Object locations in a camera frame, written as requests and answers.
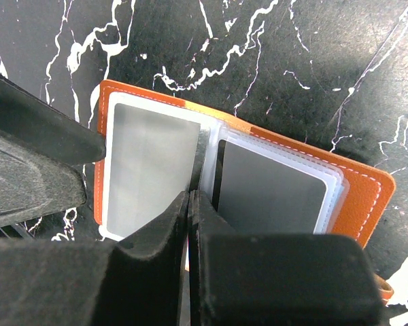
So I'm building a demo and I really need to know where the orange leather card holder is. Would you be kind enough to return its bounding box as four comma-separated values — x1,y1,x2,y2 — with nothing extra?
93,79,396,306

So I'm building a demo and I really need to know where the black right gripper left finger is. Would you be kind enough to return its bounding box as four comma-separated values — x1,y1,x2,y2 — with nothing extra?
0,192,189,325

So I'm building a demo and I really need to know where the black credit card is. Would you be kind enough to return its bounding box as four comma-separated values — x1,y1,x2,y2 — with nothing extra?
103,103,201,238
212,140,326,234

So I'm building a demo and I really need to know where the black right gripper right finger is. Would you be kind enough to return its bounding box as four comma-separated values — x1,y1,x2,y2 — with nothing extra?
188,191,384,325

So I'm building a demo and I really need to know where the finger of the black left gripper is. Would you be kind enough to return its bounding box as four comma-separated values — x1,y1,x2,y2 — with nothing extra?
0,130,87,227
0,74,106,166

